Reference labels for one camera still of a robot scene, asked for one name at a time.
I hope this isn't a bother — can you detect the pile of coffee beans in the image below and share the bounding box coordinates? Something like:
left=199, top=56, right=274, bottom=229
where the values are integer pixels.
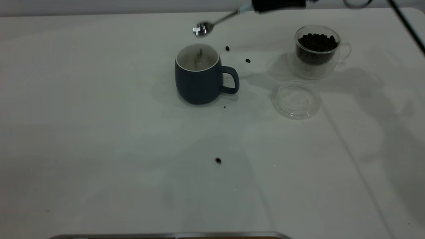
left=297, top=33, right=339, bottom=65

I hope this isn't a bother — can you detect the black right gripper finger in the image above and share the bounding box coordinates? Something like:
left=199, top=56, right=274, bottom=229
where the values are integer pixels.
left=251, top=0, right=307, bottom=14

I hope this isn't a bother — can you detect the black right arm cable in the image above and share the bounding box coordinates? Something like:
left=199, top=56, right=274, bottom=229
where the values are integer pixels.
left=386, top=0, right=425, bottom=56

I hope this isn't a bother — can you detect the clear round glass lid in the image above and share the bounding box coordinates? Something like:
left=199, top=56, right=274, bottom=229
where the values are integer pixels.
left=272, top=81, right=322, bottom=120

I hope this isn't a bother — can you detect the dark blue-grey ceramic mug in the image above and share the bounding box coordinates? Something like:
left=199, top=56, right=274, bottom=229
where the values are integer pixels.
left=175, top=44, right=240, bottom=105

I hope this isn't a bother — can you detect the clear double-wall glass cup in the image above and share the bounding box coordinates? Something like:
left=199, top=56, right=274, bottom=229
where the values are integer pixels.
left=288, top=25, right=352, bottom=80

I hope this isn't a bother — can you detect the metal spoon light blue handle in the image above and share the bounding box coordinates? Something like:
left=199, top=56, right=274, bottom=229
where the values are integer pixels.
left=193, top=3, right=255, bottom=38

